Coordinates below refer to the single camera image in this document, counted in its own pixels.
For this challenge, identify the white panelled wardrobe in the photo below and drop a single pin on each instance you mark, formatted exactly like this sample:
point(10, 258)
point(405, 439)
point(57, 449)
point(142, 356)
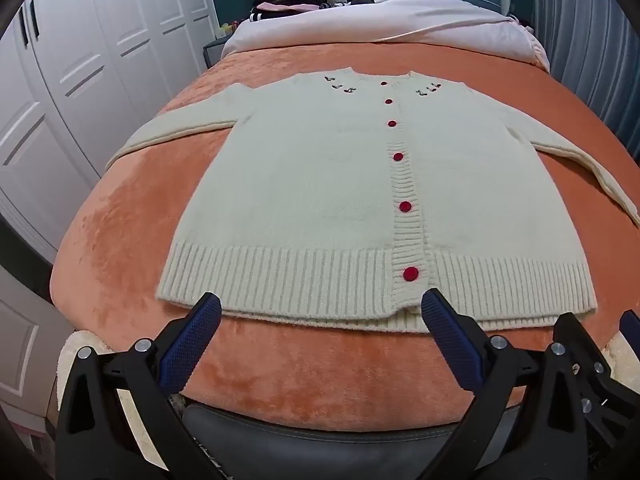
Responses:
point(90, 60)

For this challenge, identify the orange plush blanket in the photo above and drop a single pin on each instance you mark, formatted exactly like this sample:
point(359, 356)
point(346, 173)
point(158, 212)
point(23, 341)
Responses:
point(125, 220)

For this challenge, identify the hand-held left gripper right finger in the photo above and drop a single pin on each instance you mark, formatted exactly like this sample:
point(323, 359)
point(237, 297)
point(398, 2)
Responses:
point(447, 332)

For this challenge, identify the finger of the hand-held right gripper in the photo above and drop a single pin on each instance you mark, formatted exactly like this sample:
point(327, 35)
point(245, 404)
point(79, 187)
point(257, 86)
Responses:
point(592, 345)
point(631, 322)

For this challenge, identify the grey pleated curtain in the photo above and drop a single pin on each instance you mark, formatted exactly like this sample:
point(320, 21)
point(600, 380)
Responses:
point(595, 50)

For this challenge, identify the white panelled cabinet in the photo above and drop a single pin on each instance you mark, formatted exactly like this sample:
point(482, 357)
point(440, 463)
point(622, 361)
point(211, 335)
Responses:
point(25, 340)

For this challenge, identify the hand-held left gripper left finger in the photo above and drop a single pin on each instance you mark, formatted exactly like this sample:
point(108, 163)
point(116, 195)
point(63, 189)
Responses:
point(192, 332)

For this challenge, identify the cream knit cardigan red buttons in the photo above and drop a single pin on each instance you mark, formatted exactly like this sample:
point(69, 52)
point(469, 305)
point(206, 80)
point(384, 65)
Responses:
point(320, 185)

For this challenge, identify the white duvet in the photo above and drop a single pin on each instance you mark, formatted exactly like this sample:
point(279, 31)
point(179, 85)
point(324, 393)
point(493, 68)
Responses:
point(400, 22)

